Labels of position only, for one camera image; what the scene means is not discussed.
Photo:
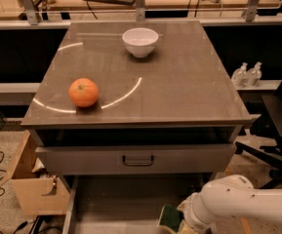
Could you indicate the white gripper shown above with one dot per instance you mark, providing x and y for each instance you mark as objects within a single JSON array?
[{"x": 189, "y": 213}]

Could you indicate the green and yellow sponge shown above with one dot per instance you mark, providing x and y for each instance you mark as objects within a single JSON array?
[{"x": 170, "y": 219}]

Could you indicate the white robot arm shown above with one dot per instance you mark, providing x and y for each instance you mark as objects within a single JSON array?
[{"x": 231, "y": 196}]

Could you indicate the grey drawer cabinet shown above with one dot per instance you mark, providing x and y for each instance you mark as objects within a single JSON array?
[{"x": 180, "y": 94}]

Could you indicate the black office chair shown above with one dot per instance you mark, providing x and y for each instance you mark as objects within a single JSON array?
[{"x": 269, "y": 124}]

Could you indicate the cardboard box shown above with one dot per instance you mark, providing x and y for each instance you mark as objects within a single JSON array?
[{"x": 36, "y": 195}]

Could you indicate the clear pump bottle right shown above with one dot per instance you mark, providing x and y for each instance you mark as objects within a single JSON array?
[{"x": 254, "y": 75}]

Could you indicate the orange fruit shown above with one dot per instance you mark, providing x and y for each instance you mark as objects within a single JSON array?
[{"x": 83, "y": 92}]

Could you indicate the white bowl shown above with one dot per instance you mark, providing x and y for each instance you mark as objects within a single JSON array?
[{"x": 140, "y": 42}]

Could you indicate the closed drawer with black handle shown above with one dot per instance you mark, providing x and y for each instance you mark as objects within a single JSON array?
[{"x": 136, "y": 160}]

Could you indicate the metal railing frame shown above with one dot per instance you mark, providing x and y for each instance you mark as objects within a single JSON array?
[{"x": 206, "y": 11}]

